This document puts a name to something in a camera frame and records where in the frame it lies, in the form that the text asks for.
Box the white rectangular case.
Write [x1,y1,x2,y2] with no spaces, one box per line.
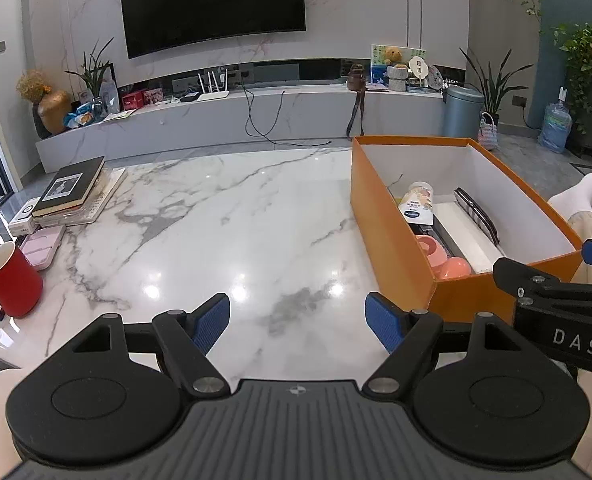
[433,202,503,274]

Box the plaid black case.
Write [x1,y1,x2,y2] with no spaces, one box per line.
[454,188,500,247]

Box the white hand cream tube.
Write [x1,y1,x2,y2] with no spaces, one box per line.
[399,181,435,226]

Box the dark blue tube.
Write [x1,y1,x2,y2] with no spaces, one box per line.
[433,217,464,258]

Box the person leg white sock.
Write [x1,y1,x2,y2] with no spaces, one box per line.
[547,171,592,281]

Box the orange cardboard box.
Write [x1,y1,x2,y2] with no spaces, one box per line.
[350,136,582,322]

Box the water jug bottle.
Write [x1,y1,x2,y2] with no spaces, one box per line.
[538,87,572,154]

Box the woven pink bag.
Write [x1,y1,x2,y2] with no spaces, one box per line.
[477,112,497,151]

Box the pink flat case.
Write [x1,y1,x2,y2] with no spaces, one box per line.
[20,226,65,271]

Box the red mug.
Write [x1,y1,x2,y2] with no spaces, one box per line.
[0,242,43,318]

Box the blue-grey trash bin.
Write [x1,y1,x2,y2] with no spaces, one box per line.
[442,86,484,139]

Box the potted plant right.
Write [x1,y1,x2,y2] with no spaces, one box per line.
[460,49,533,119]

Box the small white box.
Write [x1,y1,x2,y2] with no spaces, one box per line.
[8,197,40,238]

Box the hanging ivy plant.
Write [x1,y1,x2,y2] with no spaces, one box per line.
[519,0,592,122]

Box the marble tv console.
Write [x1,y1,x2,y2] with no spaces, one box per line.
[34,84,450,162]

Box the white wifi router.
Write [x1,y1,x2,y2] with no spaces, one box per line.
[197,70,230,102]

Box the gold vase with flowers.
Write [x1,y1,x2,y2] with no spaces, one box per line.
[16,70,72,140]

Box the teddy bear toy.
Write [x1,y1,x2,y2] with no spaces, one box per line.
[384,47,403,66]

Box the potted green plant left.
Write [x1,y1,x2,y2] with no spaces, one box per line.
[67,40,120,122]

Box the black television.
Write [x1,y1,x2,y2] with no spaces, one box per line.
[121,0,305,58]

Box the black power cable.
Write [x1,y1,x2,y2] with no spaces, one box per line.
[237,81,333,149]

